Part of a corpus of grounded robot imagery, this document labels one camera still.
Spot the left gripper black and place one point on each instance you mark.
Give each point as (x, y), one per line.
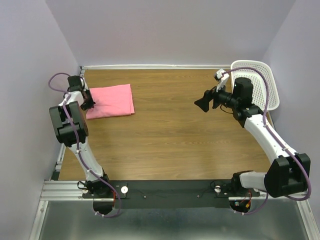
(90, 104)

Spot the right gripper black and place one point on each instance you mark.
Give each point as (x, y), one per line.
(203, 103)

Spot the pink t shirt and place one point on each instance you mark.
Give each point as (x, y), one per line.
(112, 101)

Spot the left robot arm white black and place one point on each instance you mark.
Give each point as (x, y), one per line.
(71, 129)

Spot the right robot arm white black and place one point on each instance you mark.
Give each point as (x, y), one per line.
(288, 173)

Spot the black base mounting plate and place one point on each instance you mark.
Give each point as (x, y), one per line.
(166, 194)

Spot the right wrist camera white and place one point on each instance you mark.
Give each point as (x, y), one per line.
(221, 76)

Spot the aluminium front rail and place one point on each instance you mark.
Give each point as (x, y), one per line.
(66, 191)

